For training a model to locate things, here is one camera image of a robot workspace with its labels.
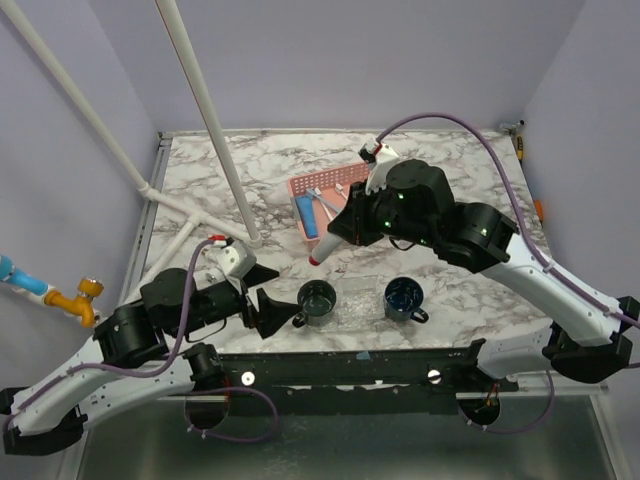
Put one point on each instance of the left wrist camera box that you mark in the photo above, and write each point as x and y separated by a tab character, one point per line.
234	260

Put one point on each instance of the pink perforated plastic basket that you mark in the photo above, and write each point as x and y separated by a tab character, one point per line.
323	180

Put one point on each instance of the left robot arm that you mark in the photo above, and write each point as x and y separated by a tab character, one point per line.
142	352

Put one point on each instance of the white toothpaste tube red cap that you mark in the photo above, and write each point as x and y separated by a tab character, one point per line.
325	248

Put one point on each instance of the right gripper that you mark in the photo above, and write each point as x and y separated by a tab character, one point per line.
347	223

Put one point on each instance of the white pvc pipe frame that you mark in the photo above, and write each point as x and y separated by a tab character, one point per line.
194	216

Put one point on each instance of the blue toothpaste tube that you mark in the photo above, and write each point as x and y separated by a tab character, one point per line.
307	216

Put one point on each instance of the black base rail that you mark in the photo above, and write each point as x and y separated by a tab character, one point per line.
365	381

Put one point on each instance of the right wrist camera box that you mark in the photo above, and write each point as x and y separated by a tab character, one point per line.
380	158

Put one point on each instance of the dark green mug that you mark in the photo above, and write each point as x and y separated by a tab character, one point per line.
317	299

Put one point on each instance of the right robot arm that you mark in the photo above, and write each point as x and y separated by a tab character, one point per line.
585	341

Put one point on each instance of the silver corner bracket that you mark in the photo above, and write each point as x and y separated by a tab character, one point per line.
512	128

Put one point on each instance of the light blue toothbrush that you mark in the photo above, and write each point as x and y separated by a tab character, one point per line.
315	193

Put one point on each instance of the yellow brass tap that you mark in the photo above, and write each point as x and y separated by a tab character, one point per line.
81	306

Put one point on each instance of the blue hose connector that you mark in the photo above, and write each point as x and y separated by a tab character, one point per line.
12	275

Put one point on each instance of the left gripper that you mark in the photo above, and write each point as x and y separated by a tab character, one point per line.
272	314

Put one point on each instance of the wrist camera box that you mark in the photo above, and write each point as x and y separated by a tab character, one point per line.
380	158
234	260

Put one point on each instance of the white toothbrush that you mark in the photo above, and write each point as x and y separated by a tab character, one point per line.
340	190

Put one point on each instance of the dark blue mug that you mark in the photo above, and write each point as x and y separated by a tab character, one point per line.
403	298

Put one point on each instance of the yellow black tool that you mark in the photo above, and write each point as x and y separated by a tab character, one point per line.
519	148

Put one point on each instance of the orange clip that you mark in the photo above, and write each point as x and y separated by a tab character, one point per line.
539	210

